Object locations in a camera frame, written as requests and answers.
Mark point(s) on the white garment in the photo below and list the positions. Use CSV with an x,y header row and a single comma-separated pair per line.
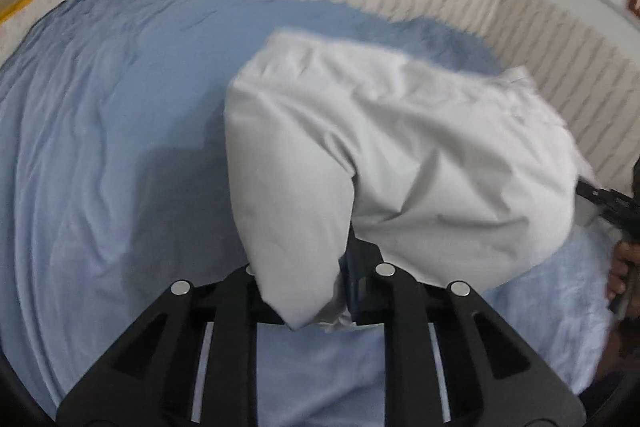
x,y
400,147

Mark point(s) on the light blue blanket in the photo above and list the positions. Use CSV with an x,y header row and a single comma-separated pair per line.
x,y
525,322

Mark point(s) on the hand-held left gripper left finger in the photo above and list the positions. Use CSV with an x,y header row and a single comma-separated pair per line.
x,y
240,307

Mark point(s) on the blue bed sheet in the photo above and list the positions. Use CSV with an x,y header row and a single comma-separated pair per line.
x,y
115,147

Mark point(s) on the person's right hand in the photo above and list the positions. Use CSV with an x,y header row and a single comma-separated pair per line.
x,y
622,272

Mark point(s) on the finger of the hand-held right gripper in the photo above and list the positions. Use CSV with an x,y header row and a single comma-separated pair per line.
x,y
597,196

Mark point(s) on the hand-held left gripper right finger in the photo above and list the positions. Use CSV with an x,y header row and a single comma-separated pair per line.
x,y
361,292

